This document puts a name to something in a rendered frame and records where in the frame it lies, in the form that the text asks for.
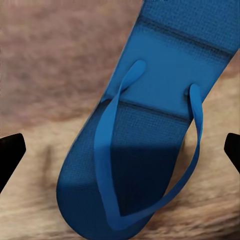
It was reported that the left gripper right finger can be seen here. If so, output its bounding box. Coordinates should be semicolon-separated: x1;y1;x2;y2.
224;133;240;173

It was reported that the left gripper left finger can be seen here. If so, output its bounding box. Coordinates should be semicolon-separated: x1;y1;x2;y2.
0;133;26;193

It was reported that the sandal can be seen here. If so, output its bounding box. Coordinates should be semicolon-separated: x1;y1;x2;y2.
56;0;240;240

